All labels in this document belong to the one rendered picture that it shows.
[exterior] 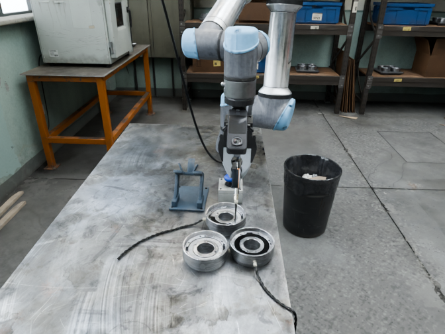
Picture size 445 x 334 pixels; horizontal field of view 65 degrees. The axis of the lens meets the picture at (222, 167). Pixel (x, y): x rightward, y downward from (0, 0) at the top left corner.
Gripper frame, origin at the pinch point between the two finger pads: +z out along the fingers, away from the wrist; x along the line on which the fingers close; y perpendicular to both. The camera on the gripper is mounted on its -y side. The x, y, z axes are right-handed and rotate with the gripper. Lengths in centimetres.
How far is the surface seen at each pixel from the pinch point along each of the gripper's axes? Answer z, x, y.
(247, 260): 10.5, -3.6, -20.1
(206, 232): 9.6, 6.5, -12.3
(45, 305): 13, 36, -34
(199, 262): 9.5, 6.7, -22.4
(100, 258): 13.0, 30.2, -19.5
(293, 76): 50, -53, 332
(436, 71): 43, -216, 348
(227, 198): 11.4, 2.6, 6.1
